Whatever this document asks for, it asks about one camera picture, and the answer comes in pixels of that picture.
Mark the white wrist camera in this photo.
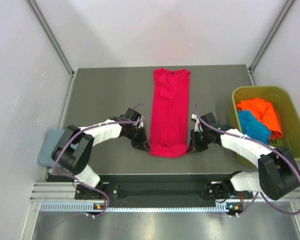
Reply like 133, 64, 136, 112
136, 116, 145, 129
191, 113, 203, 133

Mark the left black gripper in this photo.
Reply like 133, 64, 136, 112
124, 125, 151, 152

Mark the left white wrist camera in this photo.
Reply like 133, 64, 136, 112
136, 116, 145, 129

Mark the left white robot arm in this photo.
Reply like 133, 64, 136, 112
51, 108, 151, 199

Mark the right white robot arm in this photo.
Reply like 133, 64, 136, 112
187, 112, 300, 201

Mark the slotted grey cable duct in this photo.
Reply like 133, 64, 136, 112
39, 201, 243, 213

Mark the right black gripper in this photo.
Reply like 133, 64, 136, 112
187, 128, 211, 154

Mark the orange t shirt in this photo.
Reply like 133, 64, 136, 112
236, 98, 285, 141

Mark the left aluminium corner post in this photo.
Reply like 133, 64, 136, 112
24, 0, 75, 75

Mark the right aluminium corner post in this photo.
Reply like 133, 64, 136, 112
248, 0, 296, 75

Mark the aluminium frame rail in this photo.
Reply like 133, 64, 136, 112
29, 181, 300, 201

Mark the olive green plastic bin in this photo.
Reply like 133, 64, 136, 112
227, 86, 300, 161

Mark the folded grey-blue t shirt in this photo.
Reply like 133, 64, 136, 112
37, 129, 65, 168

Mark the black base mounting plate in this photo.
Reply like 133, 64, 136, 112
74, 173, 253, 208

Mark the blue t shirt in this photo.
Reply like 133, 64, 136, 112
237, 110, 272, 145

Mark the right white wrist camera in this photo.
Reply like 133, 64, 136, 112
191, 113, 203, 133

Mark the aluminium corner post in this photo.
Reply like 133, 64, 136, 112
248, 0, 296, 75
24, 0, 75, 75

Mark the magenta t shirt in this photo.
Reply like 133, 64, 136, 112
149, 68, 191, 158

